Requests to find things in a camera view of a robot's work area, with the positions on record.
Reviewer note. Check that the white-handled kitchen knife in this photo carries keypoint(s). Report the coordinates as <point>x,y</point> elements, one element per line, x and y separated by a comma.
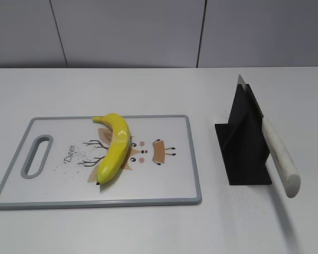
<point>285,166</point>

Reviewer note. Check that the yellow plastic banana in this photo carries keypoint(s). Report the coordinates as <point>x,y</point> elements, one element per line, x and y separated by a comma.
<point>118,148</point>

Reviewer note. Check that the black knife stand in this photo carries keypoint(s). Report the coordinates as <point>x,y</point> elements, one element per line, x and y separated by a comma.
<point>243,147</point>

